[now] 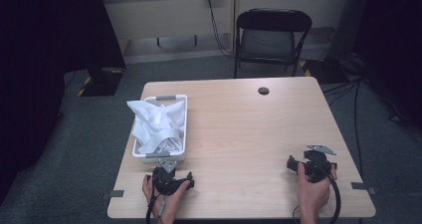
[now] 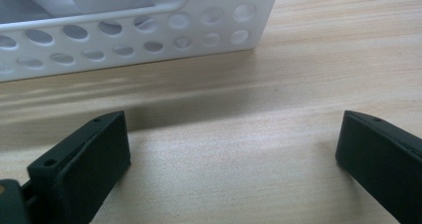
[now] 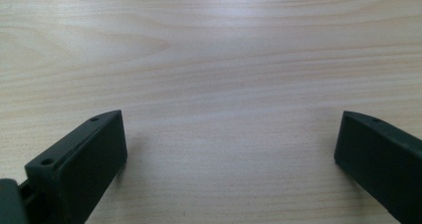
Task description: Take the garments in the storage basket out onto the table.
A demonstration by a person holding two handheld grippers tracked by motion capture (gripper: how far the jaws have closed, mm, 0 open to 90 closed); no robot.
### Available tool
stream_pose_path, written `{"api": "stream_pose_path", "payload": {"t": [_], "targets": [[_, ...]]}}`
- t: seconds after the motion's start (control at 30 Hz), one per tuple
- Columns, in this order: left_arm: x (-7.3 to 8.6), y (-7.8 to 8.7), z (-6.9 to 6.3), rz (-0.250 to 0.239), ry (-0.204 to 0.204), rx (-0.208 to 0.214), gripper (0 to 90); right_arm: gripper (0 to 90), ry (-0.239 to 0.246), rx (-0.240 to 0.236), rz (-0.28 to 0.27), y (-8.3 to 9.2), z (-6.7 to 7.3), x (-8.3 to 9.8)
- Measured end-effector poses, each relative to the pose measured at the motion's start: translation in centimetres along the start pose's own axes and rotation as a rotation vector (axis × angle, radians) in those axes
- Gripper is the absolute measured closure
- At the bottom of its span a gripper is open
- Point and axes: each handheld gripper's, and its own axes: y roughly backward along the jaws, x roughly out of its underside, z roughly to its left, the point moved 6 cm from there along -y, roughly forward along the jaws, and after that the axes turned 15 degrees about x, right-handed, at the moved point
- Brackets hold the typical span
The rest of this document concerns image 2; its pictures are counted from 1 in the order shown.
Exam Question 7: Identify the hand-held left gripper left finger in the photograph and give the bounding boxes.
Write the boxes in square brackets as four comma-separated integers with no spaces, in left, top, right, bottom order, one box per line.
[27,110,131,224]

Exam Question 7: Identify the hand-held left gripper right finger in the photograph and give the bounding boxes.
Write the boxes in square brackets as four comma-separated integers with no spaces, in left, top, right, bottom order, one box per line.
[335,110,422,224]

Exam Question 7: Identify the white perforated plastic basket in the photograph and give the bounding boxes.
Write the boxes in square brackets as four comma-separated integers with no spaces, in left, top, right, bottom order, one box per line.
[0,0,282,84]

